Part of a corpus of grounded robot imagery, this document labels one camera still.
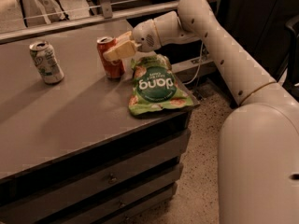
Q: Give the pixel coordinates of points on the white green soda can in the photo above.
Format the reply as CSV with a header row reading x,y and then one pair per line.
x,y
43,56

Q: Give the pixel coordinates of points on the red coke can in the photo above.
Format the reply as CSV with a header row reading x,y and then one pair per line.
x,y
114,70

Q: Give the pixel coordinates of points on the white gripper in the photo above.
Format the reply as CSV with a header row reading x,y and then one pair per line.
x,y
145,35

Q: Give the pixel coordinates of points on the metal railing frame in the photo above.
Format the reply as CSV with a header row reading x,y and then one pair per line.
x,y
78,16

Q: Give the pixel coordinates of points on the grey drawer cabinet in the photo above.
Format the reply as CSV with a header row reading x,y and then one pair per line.
x,y
72,153

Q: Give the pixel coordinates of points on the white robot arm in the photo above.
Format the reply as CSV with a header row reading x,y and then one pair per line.
x,y
258,157

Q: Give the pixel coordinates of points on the green rice chip bag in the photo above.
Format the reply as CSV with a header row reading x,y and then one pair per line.
x,y
155,87

